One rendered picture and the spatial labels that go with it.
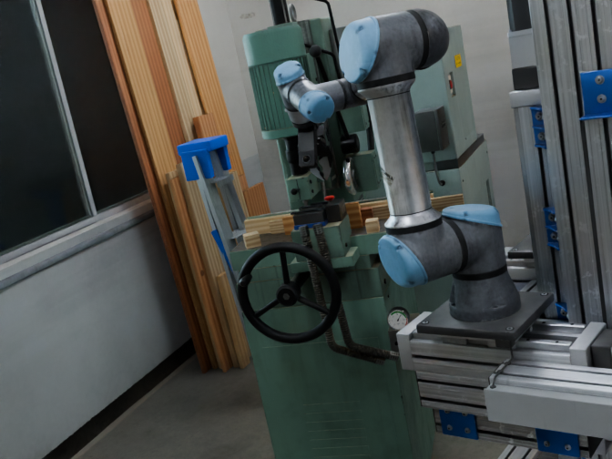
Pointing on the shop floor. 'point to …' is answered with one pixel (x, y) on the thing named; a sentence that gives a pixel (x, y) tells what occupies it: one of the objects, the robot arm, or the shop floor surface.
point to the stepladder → (212, 157)
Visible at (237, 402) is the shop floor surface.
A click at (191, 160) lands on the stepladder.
